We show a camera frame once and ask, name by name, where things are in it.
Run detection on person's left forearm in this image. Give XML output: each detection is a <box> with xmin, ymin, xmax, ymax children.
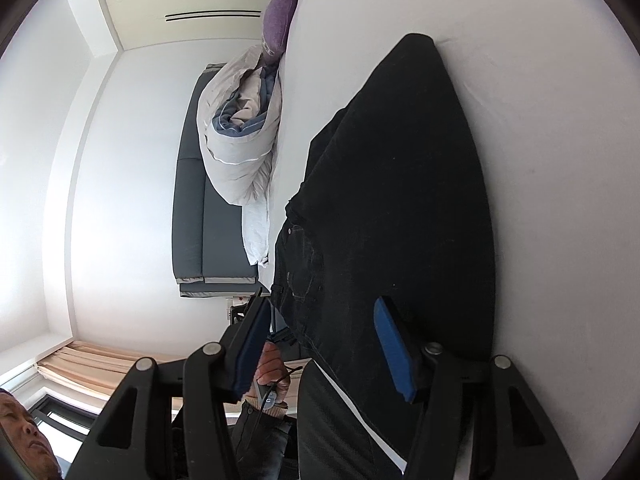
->
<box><xmin>232</xmin><ymin>400</ymin><xmax>296</xmax><ymax>480</ymax></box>

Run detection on beige curtain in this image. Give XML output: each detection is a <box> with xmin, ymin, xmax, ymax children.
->
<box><xmin>36</xmin><ymin>340</ymin><xmax>191</xmax><ymax>403</ymax></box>

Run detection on dark framed window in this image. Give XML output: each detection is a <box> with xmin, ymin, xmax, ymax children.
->
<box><xmin>27</xmin><ymin>392</ymin><xmax>108</xmax><ymax>466</ymax></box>

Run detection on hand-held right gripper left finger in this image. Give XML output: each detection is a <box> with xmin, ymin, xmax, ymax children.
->
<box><xmin>65</xmin><ymin>296</ymin><xmax>273</xmax><ymax>480</ymax></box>

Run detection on person's face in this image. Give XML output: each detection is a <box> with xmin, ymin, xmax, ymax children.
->
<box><xmin>0</xmin><ymin>387</ymin><xmax>63</xmax><ymax>480</ymax></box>

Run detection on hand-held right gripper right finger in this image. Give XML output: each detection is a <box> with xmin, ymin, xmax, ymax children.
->
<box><xmin>374</xmin><ymin>296</ymin><xmax>578</xmax><ymax>480</ymax></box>

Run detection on black pants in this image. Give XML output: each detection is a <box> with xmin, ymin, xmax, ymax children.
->
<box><xmin>270</xmin><ymin>33</ymin><xmax>497</xmax><ymax>466</ymax></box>

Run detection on bed with white sheet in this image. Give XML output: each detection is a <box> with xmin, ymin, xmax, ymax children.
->
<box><xmin>240</xmin><ymin>0</ymin><xmax>640</xmax><ymax>480</ymax></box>

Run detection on grey upholstered headboard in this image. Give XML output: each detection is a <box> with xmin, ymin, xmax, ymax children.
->
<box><xmin>171</xmin><ymin>62</ymin><xmax>261</xmax><ymax>298</ymax></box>

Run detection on purple cushion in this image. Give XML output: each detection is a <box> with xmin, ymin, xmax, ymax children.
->
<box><xmin>261</xmin><ymin>0</ymin><xmax>301</xmax><ymax>66</ymax></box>

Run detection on white pillow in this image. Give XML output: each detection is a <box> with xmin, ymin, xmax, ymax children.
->
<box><xmin>241</xmin><ymin>195</ymin><xmax>273</xmax><ymax>267</ymax></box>

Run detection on person's left hand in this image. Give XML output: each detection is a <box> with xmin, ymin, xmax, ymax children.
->
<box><xmin>254</xmin><ymin>342</ymin><xmax>292</xmax><ymax>408</ymax></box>

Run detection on folded white duvet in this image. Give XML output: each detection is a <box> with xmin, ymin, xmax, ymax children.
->
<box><xmin>196</xmin><ymin>44</ymin><xmax>283</xmax><ymax>207</ymax></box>

